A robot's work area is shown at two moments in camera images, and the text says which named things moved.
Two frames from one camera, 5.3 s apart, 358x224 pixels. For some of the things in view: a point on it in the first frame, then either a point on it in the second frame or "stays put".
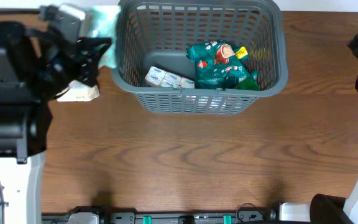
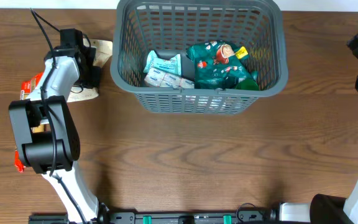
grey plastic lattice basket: (157, 34) stays put
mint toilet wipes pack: (103, 23) → (173, 65)
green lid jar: (248, 84) stays put
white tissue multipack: (157, 77) stays put
